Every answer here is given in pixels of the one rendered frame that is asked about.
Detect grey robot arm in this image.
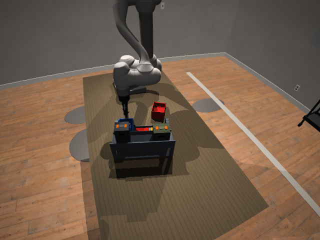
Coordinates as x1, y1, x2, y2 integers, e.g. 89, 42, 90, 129
111, 0, 162, 97

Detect blue bin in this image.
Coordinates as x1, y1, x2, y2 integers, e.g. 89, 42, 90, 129
118, 118, 134, 132

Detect dark grey metal shelf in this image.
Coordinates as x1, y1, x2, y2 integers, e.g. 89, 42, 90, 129
109, 125, 176, 160

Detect red bin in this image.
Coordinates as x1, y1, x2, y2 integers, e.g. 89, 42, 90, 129
151, 101, 166, 120

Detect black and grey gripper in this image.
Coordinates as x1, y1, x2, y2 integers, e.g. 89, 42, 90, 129
118, 95, 130, 119

